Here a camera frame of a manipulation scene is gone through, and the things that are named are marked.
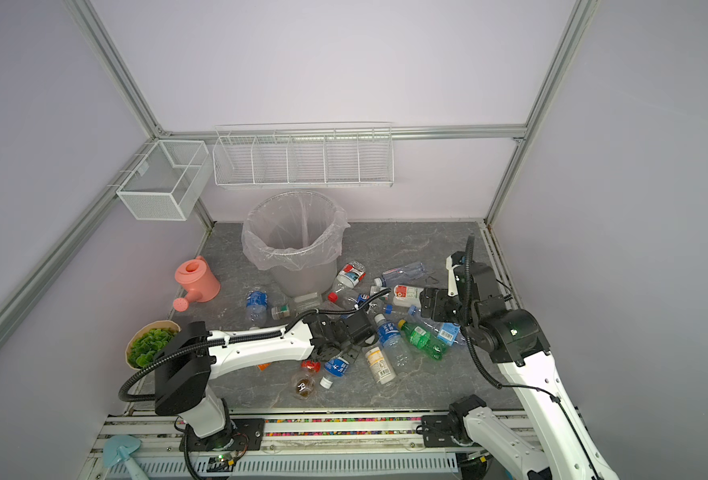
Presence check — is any light blue label bottle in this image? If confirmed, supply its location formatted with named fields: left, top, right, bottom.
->
left=408, top=306, right=466, bottom=346

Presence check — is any white label clear bottle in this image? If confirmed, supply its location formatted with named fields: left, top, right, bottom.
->
left=364, top=346, right=397, bottom=385

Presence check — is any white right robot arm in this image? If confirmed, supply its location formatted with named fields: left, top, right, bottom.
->
left=418, top=236, right=618, bottom=479

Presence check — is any small blue label bottle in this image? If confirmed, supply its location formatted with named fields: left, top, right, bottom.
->
left=246, top=289, right=269, bottom=327

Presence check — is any white cap blue bottle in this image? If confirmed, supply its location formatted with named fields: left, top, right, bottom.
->
left=375, top=314, right=413, bottom=373

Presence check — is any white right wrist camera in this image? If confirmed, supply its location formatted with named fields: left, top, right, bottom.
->
left=445, top=251, right=466, bottom=297

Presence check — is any green soda bottle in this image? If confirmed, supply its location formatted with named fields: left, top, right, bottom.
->
left=398, top=320, right=447, bottom=361

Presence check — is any grey mesh waste bin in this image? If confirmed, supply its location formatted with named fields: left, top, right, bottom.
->
left=247, top=190, right=342, bottom=299

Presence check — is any blue label water bottle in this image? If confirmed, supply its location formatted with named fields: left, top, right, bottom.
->
left=320, top=355, right=356, bottom=390

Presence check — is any clear plastic bin liner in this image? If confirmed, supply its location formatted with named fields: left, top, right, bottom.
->
left=241, top=190, right=351, bottom=272

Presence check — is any white mesh wall basket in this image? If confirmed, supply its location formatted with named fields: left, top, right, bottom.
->
left=117, top=140, right=214, bottom=221

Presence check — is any potted green plant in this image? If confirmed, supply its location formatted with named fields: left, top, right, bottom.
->
left=125, top=320, right=181, bottom=370

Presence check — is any white wire wall shelf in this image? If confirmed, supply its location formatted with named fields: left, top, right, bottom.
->
left=212, top=122, right=395, bottom=189

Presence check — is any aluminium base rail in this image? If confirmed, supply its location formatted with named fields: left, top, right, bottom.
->
left=80, top=409, right=547, bottom=480

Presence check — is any square clear green-band bottle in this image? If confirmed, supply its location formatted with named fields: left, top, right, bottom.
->
left=271, top=292, right=323, bottom=321

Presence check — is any red cap brown bottle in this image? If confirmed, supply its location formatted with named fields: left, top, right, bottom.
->
left=291, top=360, right=321, bottom=399

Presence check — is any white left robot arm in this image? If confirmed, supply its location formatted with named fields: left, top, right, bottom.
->
left=118, top=309, right=378, bottom=439

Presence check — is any pepsi blue label bottle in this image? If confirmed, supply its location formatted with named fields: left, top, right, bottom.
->
left=339, top=290, right=394, bottom=315

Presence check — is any teal plastic shovel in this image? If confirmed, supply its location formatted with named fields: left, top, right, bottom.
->
left=103, top=435, right=149, bottom=480

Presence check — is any pink plastic watering can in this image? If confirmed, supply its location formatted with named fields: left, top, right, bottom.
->
left=173, top=256, right=221, bottom=312

